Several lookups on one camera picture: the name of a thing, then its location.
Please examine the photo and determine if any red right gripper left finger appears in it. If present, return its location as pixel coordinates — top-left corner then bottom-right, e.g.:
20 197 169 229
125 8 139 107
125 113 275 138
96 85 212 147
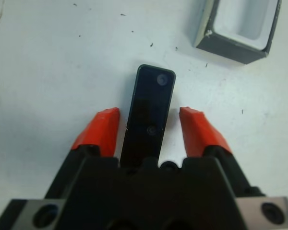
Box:
44 107 120 199

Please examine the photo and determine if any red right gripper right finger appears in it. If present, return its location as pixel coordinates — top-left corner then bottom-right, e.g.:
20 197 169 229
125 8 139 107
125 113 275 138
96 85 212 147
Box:
180 106 266 198

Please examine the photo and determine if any slim black camera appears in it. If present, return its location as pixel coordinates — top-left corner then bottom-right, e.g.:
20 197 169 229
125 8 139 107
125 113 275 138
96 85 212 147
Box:
119 64 177 168

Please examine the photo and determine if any camera box base white inlay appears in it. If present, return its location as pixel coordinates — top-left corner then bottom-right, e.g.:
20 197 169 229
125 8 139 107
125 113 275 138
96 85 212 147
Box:
193 0 283 65

